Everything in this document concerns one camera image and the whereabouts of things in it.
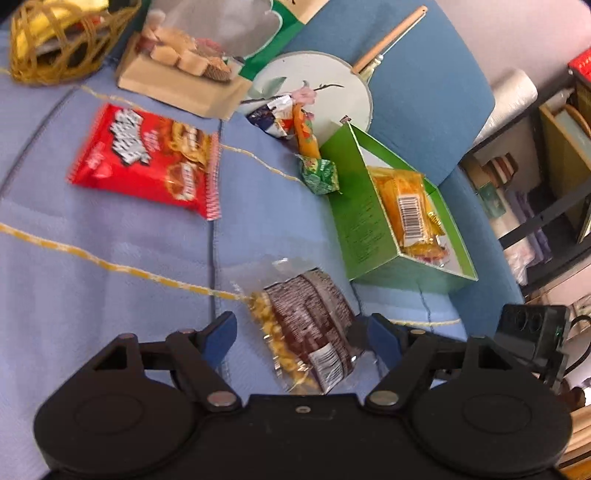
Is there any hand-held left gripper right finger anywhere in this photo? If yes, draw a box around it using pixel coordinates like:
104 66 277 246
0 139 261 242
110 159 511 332
365 313 523 412

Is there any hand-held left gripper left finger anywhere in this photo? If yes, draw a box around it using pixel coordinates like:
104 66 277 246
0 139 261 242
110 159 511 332
88 311 242 413

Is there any clear bag of yellow puffs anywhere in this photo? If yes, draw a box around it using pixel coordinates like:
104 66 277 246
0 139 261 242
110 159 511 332
230 257 366 396

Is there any green cardboard box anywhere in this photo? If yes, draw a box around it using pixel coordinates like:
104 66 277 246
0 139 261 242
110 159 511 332
318 122 479 296

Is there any orange snack packet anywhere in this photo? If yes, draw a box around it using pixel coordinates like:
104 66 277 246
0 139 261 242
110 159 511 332
370 167 451 267

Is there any woven wicker basket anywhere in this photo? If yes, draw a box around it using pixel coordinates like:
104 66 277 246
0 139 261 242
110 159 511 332
9 0 142 86

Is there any black metal shelf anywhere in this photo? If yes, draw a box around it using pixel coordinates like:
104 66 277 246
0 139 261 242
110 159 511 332
461 69 591 297

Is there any small green package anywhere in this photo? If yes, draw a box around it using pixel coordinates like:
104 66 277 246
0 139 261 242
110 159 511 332
478 182 509 217

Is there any light blue blanket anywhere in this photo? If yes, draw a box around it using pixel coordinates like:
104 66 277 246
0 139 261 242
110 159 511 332
0 9 462 480

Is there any green candy wrapper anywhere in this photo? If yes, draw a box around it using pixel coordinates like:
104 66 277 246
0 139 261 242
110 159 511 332
297 154 341 197

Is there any wooden framed panel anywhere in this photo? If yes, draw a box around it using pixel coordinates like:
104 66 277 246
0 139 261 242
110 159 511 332
539 103 591 232

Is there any red noodle snack packet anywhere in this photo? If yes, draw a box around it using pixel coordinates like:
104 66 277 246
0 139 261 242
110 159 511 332
66 103 223 222

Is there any small orange yellow packet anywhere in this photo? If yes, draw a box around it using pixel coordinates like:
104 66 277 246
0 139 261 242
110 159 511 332
291 103 322 160

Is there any blue white candy wrapper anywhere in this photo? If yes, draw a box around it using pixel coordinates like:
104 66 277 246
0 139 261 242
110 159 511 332
246 94 297 139

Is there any white plastic roll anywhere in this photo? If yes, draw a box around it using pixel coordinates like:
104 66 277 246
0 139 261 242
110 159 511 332
475 68 539 145

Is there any round floral hand fan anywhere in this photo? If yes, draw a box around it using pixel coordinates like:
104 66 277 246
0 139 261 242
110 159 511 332
239 6 428 140

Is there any red box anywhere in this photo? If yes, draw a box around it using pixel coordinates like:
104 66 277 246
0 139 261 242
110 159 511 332
568 46 591 85

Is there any large beige snack bag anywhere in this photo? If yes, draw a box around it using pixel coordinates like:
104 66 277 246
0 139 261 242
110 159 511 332
115 0 331 121

